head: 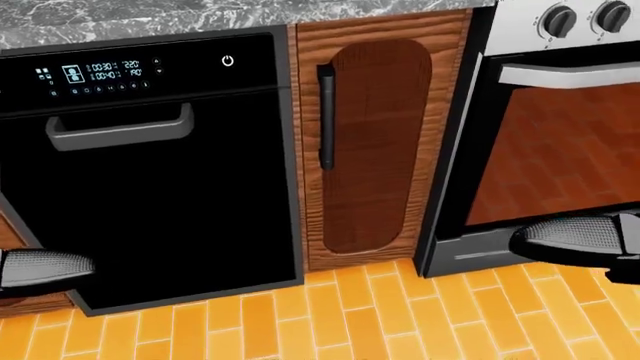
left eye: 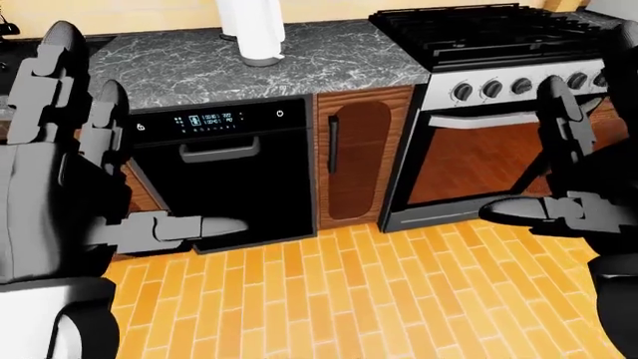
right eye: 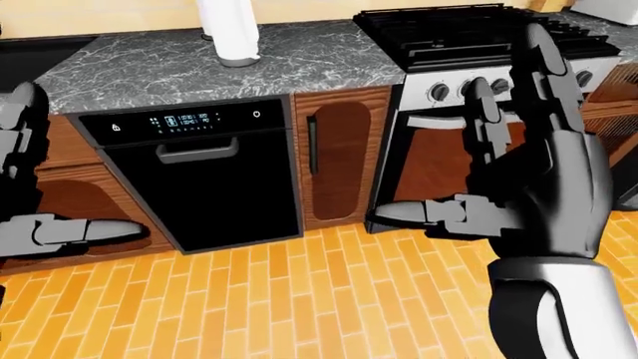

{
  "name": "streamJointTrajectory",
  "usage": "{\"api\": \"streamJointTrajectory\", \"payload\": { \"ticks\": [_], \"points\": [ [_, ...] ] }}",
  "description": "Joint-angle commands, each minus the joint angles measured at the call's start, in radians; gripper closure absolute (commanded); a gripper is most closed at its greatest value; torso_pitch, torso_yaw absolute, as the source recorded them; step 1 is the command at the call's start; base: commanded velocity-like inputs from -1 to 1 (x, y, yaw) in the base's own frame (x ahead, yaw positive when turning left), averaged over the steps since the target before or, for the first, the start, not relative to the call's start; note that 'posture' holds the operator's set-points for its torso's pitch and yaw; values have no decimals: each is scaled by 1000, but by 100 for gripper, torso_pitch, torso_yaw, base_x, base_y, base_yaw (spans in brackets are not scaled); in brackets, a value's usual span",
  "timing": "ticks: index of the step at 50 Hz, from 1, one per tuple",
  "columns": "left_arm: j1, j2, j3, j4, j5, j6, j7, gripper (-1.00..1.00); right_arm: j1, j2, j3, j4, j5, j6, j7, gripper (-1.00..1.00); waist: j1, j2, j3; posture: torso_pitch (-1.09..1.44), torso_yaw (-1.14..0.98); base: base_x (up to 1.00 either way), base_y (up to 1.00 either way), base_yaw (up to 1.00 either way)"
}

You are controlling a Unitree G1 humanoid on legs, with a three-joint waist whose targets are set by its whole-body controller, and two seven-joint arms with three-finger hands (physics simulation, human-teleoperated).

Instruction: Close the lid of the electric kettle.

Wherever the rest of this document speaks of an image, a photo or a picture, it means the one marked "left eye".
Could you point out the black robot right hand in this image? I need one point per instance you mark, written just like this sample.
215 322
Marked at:
613 179

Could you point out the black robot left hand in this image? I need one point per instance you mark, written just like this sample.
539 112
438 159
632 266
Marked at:
35 194

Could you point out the black stove knob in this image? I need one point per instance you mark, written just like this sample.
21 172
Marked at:
577 80
600 79
462 91
522 85
492 88

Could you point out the brown wooden cabinet panel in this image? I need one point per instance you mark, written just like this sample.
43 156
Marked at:
144 190

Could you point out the steel black oven range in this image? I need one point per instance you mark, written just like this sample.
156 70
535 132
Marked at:
468 164

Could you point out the small black countertop object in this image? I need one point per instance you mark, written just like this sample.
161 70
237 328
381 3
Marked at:
7 27

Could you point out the black stove grate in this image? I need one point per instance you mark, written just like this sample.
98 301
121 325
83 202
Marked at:
488 33

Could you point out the black dishwasher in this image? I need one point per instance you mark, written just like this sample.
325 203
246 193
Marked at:
239 194

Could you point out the grey marble kitchen counter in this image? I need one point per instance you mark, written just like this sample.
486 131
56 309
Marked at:
199 71

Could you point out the brown wooden cabinet door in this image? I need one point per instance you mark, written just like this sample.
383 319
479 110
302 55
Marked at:
356 157

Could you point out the grey paper towel holder base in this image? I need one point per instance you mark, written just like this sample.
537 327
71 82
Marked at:
261 61

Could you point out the white paper towel roll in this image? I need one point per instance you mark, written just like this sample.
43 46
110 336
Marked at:
251 26

